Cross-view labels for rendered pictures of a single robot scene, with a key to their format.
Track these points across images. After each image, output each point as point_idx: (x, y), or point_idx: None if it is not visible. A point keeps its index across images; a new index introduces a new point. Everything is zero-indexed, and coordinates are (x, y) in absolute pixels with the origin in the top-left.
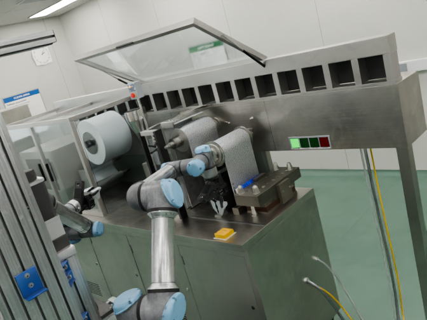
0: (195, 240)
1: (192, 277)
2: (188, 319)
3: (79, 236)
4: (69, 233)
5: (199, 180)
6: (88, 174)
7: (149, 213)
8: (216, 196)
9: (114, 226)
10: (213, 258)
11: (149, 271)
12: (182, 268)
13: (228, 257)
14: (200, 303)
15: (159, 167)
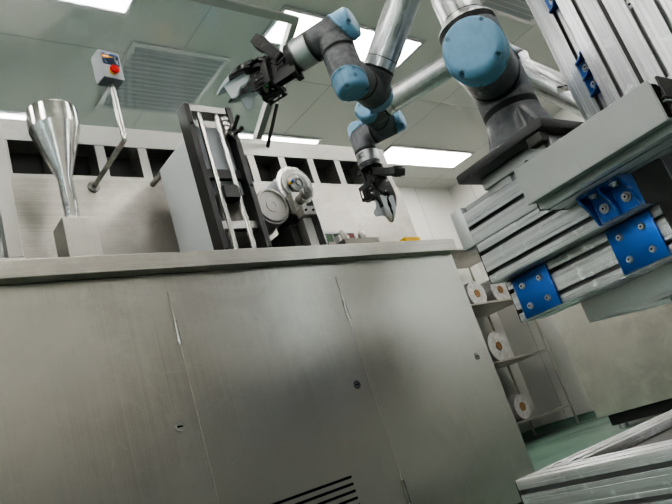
0: (384, 246)
1: (367, 346)
2: (359, 486)
3: (375, 79)
4: (363, 63)
5: None
6: (0, 138)
7: (524, 51)
8: (391, 187)
9: (139, 260)
10: (405, 283)
11: (239, 386)
12: (343, 333)
13: (429, 274)
14: (388, 408)
15: (225, 172)
